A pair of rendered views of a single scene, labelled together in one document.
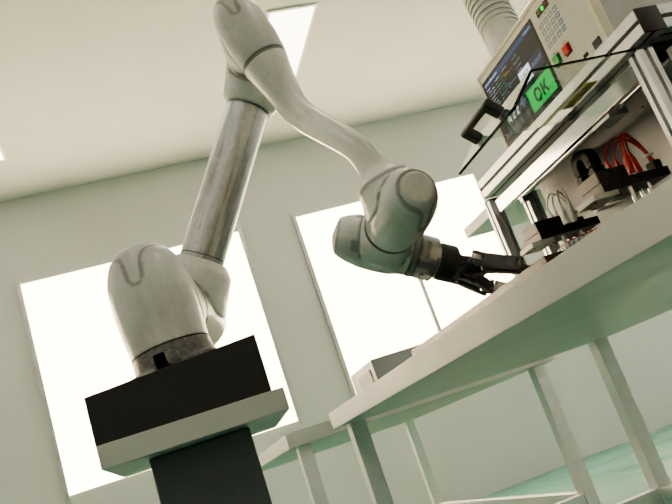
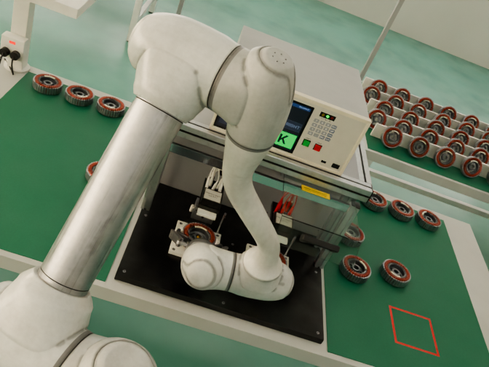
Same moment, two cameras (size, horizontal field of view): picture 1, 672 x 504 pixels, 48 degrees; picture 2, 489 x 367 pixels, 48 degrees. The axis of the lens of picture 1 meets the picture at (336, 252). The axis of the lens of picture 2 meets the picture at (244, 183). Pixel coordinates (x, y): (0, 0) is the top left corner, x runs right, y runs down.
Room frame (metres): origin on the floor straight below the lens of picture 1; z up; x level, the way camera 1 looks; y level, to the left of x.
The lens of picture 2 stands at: (1.28, 0.93, 1.94)
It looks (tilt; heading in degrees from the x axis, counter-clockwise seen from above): 34 degrees down; 279
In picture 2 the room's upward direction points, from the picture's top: 24 degrees clockwise
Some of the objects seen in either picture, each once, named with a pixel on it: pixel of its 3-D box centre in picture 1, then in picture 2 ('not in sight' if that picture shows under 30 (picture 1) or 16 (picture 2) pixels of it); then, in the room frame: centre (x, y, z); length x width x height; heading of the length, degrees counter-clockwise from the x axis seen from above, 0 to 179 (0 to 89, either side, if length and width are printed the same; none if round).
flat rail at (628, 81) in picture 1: (556, 151); (260, 178); (1.46, -0.48, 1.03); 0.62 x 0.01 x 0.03; 17
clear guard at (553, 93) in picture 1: (558, 111); (316, 213); (1.26, -0.45, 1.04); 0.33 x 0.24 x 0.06; 107
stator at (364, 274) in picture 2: not in sight; (355, 269); (1.04, -0.66, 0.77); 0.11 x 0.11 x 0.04
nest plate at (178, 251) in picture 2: not in sight; (195, 243); (1.54, -0.35, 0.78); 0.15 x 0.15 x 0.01; 17
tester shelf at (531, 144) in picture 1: (631, 102); (272, 127); (1.52, -0.69, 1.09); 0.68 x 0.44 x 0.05; 17
